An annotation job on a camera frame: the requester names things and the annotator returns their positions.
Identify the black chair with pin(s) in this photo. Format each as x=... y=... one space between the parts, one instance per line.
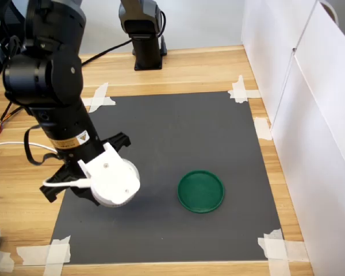
x=5 y=17

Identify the white partition board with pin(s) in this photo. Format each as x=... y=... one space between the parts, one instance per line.
x=319 y=115

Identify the dark grey mat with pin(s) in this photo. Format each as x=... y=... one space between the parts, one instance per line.
x=189 y=138

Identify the white camera box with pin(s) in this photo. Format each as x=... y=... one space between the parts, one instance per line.
x=112 y=178

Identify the round green lid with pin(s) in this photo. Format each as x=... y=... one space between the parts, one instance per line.
x=200 y=192

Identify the white tape strip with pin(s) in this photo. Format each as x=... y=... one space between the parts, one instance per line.
x=240 y=86
x=277 y=258
x=1 y=260
x=262 y=128
x=296 y=250
x=251 y=93
x=56 y=258
x=99 y=95
x=31 y=254
x=106 y=101

